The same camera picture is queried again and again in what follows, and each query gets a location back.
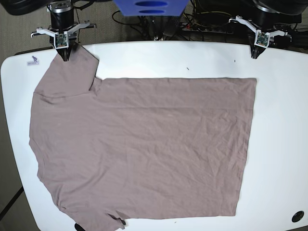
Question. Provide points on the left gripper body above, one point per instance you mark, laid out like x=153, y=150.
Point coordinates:
x=265, y=23

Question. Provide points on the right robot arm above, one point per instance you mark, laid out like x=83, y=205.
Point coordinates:
x=21, y=7

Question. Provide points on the mauve T-shirt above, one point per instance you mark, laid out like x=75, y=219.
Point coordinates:
x=155, y=148

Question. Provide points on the blue plastic mount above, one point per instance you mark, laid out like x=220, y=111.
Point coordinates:
x=151, y=7

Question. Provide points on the black table grommet left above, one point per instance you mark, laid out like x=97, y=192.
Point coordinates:
x=78, y=227

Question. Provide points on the small white sticker label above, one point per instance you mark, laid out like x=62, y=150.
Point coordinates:
x=34, y=61

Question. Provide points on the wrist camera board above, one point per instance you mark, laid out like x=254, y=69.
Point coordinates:
x=262, y=39
x=61, y=41

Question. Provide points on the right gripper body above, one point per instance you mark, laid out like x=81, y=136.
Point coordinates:
x=62, y=23

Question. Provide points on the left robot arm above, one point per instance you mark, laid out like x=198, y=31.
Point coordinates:
x=286, y=7

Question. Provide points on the black table grommet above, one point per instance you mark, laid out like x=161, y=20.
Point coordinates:
x=297, y=216
x=78, y=227

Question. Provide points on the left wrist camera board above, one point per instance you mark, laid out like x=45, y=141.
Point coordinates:
x=262, y=39

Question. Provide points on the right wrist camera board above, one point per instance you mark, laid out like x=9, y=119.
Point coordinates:
x=61, y=41

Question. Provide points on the black table grommet right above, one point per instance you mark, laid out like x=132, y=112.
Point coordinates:
x=297, y=216

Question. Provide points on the black power strip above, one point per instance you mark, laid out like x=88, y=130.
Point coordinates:
x=218, y=29

